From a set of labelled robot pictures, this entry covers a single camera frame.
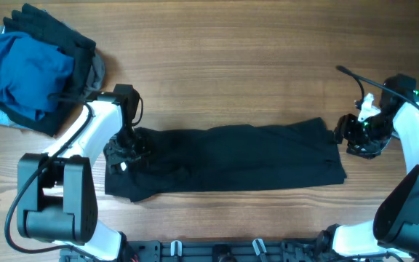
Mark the blue folded shirt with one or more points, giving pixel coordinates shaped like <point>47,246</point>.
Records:
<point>31,70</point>

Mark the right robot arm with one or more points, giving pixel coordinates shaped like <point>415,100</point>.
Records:
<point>394,231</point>

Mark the grey folded garment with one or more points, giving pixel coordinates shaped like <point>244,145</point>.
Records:
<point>95,76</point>

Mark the black folded garment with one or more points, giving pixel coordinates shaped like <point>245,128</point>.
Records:
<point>44,27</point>

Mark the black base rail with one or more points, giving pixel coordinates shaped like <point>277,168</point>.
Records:
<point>288,250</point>

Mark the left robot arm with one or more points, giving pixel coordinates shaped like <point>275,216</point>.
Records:
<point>56,200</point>

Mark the black polo shirt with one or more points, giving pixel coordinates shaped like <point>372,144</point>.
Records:
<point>228,158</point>

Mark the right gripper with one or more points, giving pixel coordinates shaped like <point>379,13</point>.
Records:
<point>352,135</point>

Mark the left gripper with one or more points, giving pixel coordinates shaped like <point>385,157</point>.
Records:
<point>121,154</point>

